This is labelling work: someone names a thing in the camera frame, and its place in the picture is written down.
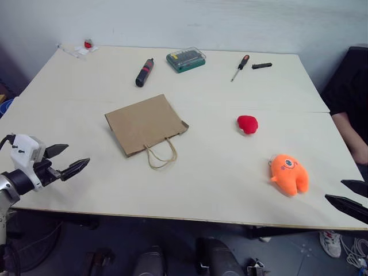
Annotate red heart plush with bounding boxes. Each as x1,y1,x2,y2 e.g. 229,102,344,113
236,114,259,136

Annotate dark rounded shape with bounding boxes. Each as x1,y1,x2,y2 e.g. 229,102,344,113
195,236,246,276
133,245,167,276

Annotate brown paper bag with handles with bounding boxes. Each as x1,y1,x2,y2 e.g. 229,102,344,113
104,93,190,171

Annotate black table frame bar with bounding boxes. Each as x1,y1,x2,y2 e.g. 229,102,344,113
248,225,320,240

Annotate orange monster plush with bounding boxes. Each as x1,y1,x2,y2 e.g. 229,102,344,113
268,154,311,197

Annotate black red handle screwdriver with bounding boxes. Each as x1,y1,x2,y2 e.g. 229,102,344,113
229,54,250,83

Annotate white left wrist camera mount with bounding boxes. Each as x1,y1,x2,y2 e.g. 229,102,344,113
10,133,47,193

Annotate brown dark floor object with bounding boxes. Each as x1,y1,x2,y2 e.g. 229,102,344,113
85,248,116,276

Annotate black white floor device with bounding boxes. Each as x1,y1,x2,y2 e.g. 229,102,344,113
246,257,271,276

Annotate white floor cables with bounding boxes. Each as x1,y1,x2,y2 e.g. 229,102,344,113
338,236,368,270

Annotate green screwdriver bit case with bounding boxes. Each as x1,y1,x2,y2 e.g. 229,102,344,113
166,47,207,74

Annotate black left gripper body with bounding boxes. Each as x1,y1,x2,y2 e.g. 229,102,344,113
32,159,63,187

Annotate white red sneaker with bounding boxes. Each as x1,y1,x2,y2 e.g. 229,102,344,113
319,229,343,258

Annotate black red electric screwdriver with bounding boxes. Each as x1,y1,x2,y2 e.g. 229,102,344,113
135,57,155,88

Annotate blue bin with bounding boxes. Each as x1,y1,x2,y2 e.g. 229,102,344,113
0,98,15,116

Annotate thin white pen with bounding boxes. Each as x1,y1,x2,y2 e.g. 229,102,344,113
55,43,87,61

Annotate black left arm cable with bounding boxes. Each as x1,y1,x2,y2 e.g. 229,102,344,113
0,133,16,151

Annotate person in black shirt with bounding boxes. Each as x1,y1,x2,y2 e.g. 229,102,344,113
320,45,368,136

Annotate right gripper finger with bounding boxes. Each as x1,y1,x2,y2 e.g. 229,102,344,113
324,194,368,225
340,179,368,199

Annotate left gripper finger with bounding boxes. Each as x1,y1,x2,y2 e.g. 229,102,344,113
60,157,91,182
43,143,70,159

